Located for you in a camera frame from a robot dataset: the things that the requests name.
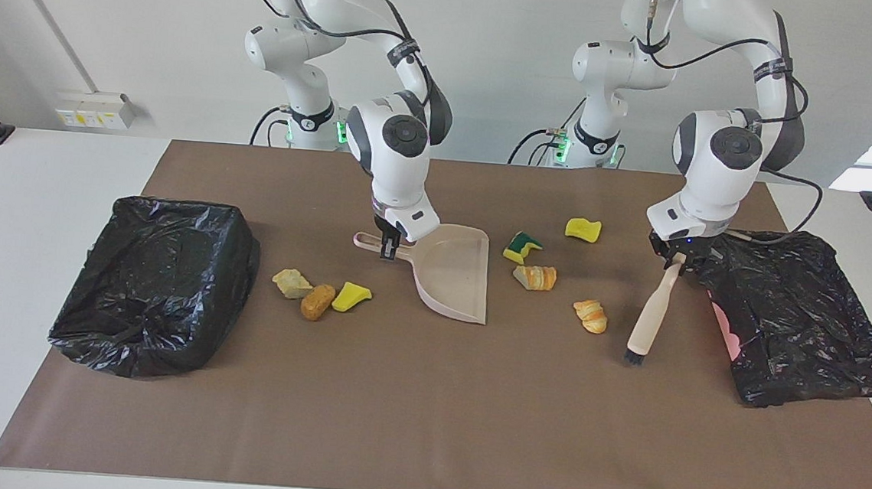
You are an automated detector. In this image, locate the grey wall conduit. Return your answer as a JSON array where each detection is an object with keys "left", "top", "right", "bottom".
[{"left": 0, "top": 0, "right": 110, "bottom": 97}]

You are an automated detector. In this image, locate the white wall socket box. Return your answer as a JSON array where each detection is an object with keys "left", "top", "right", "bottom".
[{"left": 55, "top": 90, "right": 138, "bottom": 133}]

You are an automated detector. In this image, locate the yellow green scouring sponge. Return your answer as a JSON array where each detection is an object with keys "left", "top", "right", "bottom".
[{"left": 501, "top": 230, "right": 546, "bottom": 266}]

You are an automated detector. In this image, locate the pale pastry piece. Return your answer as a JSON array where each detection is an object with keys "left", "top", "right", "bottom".
[{"left": 270, "top": 267, "right": 315, "bottom": 301}]

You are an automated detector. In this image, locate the black bag lined open bin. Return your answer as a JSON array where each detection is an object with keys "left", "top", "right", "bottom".
[{"left": 45, "top": 189, "right": 265, "bottom": 387}]

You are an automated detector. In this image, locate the beige plastic dustpan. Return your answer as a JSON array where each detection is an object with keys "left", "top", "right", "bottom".
[{"left": 348, "top": 217, "right": 494, "bottom": 326}]

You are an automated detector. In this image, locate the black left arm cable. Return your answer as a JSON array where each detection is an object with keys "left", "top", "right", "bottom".
[{"left": 631, "top": 0, "right": 839, "bottom": 249}]

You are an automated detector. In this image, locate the crumpled black trash bag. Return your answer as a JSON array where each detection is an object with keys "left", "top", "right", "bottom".
[{"left": 684, "top": 223, "right": 872, "bottom": 417}]

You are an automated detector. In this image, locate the yellow wavy sponge piece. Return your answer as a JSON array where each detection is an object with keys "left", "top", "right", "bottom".
[{"left": 563, "top": 217, "right": 603, "bottom": 245}]

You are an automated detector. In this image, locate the greenish striped croissant piece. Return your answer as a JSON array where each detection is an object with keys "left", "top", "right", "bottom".
[{"left": 511, "top": 263, "right": 559, "bottom": 294}]

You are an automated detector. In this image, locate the orange striped croissant piece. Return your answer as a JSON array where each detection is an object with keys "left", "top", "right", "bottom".
[{"left": 571, "top": 298, "right": 610, "bottom": 335}]

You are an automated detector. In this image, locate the beige hand brush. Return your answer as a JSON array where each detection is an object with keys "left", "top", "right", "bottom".
[{"left": 623, "top": 249, "right": 687, "bottom": 370}]

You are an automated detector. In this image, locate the yellow wedge sponge piece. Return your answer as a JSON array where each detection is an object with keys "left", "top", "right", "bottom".
[{"left": 330, "top": 280, "right": 374, "bottom": 315}]

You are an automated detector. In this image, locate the pink plastic bin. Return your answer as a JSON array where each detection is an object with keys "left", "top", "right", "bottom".
[{"left": 707, "top": 291, "right": 748, "bottom": 363}]

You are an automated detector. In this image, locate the brown paper table mat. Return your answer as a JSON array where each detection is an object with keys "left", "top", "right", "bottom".
[{"left": 0, "top": 128, "right": 872, "bottom": 489}]

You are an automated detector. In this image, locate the brown bread roll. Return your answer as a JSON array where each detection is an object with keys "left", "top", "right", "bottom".
[{"left": 299, "top": 282, "right": 337, "bottom": 323}]

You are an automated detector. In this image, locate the black base power cable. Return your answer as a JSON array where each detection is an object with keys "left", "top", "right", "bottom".
[
  {"left": 507, "top": 95, "right": 586, "bottom": 169},
  {"left": 250, "top": 101, "right": 293, "bottom": 148}
]

